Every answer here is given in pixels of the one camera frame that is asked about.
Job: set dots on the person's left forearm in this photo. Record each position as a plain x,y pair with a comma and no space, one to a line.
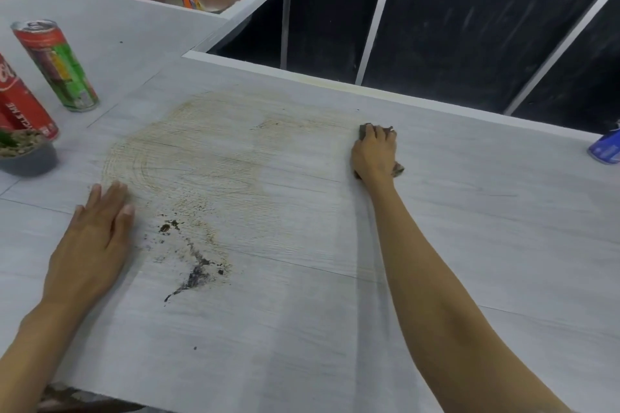
34,349

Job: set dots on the dark dirt spill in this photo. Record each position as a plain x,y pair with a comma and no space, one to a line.
196,274

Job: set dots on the person's left hand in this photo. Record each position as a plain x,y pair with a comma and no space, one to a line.
87,253

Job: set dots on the white metal frame pole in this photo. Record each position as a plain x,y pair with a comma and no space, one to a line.
380,11
562,45

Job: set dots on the red soda can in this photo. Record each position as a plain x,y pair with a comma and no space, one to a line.
22,107

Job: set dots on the grey cleaning cloth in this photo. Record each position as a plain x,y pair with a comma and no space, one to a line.
398,169

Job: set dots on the person's right forearm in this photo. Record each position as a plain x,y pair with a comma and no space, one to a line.
436,301

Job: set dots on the person's left little finger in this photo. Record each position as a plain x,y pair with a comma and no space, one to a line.
77,219

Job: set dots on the grey bowl with pebbles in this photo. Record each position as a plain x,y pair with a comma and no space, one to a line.
26,158

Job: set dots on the person's right fingers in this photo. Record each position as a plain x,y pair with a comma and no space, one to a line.
380,135

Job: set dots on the red and green drink can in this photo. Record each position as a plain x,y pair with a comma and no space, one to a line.
58,66

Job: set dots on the blue drink can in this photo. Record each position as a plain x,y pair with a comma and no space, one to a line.
606,149

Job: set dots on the person's left thumb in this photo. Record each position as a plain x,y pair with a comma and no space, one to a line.
127,228

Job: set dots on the person's right hand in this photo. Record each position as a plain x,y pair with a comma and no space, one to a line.
373,158

